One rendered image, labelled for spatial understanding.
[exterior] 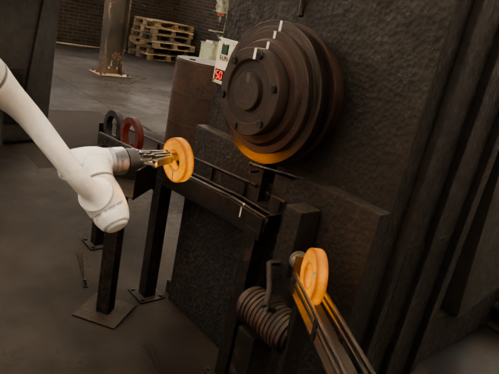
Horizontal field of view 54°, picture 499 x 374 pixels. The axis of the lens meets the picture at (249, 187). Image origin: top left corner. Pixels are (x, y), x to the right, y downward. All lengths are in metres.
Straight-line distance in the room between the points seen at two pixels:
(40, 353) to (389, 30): 1.68
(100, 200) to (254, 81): 0.59
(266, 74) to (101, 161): 0.57
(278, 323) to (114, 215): 0.57
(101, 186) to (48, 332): 0.95
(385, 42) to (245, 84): 0.44
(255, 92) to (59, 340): 1.26
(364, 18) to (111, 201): 0.94
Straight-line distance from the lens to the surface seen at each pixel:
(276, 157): 1.63
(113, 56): 8.66
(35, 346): 2.16
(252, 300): 1.58
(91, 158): 1.53
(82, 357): 2.11
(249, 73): 1.60
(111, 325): 2.25
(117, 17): 8.61
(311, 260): 1.38
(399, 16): 1.57
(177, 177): 1.72
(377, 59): 1.59
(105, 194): 1.42
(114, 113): 2.60
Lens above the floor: 1.34
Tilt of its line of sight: 19 degrees down
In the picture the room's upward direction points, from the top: 12 degrees clockwise
